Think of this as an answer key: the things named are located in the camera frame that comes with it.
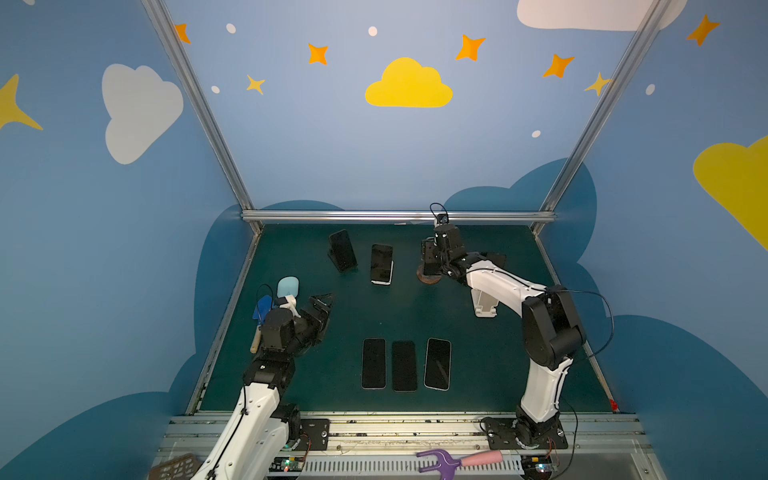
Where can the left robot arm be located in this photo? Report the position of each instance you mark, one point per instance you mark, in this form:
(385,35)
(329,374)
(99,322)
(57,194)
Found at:
(262,423)

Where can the light blue toy shovel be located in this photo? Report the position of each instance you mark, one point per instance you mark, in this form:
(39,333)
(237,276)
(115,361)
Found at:
(288,286)

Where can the round wooden phone stand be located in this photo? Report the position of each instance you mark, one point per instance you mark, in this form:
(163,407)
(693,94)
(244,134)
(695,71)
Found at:
(428,279)

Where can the white phone stand rear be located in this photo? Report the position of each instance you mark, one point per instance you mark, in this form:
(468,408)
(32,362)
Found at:
(382,273)

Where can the purple pink toy fork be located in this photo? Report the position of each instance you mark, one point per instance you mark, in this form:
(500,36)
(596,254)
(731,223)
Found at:
(446,465)

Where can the small black phone stand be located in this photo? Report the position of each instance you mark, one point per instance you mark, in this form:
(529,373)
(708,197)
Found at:
(498,259)

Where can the white framed phone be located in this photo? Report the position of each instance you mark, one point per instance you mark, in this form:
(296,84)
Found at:
(437,375)

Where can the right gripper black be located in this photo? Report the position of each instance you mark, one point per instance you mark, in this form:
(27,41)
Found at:
(434,260)

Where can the white phone stand front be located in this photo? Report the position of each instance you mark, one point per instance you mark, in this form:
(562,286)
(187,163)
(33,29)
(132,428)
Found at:
(485,305)

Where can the brown perforated toy spatula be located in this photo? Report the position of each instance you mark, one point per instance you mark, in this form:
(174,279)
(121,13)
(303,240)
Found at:
(180,468)

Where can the purple phone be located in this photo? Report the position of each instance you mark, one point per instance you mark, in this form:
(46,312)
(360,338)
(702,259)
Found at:
(374,376)

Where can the black folding phone stand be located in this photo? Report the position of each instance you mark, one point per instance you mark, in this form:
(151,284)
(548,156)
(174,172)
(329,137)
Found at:
(342,258)

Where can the white phone stand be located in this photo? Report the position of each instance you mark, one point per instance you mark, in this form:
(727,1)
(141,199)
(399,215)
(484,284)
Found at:
(485,305)
(382,273)

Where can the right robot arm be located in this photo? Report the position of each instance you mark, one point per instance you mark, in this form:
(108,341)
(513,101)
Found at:
(552,331)

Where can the aluminium frame rail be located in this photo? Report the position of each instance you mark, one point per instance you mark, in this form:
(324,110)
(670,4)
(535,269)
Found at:
(393,217)

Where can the phone on wooden stand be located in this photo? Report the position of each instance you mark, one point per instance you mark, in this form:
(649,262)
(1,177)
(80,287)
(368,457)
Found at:
(431,263)

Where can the black phone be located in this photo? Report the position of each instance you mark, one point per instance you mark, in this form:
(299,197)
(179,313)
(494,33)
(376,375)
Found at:
(381,253)
(343,249)
(404,366)

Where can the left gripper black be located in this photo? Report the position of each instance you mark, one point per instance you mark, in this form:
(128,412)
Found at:
(315,317)

